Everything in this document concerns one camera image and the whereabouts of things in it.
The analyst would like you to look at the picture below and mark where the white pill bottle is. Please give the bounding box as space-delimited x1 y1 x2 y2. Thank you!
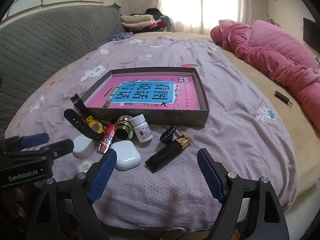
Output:
130 114 154 143

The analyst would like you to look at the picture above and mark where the black hair claw clip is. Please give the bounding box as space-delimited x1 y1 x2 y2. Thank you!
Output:
159 124 177 144

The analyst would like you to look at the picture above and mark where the yellow and black wristwatch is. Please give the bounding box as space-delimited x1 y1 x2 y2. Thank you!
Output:
64 94 107 140

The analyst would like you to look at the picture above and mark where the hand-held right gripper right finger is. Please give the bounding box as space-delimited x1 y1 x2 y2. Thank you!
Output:
197 148 290 240

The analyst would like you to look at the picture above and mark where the black television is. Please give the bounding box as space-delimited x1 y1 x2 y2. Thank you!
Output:
303 17 320 53

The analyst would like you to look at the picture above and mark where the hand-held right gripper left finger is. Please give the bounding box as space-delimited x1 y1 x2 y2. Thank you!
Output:
26 149 117 240

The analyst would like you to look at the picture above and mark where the white curtain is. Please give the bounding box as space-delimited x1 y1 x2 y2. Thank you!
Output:
160 0 253 34

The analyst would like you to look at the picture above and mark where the black and gold rectangular box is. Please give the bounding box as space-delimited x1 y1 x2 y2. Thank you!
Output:
145 135 192 173

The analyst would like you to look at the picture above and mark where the stack of folded clothes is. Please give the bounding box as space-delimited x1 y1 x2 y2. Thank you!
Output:
121 8 173 33

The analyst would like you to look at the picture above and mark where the grey cardboard box tray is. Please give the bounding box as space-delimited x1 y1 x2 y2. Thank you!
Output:
81 67 210 128

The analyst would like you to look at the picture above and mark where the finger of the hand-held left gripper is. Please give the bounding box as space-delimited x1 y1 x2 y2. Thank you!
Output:
20 132 50 149
7 139 75 158

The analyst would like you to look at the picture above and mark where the small black tag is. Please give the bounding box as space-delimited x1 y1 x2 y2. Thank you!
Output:
274 90 293 107

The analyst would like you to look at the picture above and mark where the pink quilted duvet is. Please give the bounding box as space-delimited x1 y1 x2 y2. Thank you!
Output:
210 20 320 120

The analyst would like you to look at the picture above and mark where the pink and blue book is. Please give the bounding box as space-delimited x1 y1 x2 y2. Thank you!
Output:
86 76 200 110

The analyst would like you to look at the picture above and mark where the dark floral cloth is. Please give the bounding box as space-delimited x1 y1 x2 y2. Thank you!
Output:
107 32 132 43

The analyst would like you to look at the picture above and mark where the white oval pad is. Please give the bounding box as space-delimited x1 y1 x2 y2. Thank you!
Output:
73 134 94 159

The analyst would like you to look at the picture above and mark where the white earbuds case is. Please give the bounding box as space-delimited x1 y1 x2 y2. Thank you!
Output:
110 140 142 170

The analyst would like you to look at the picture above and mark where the red tube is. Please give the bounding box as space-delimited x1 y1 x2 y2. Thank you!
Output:
97 124 116 155

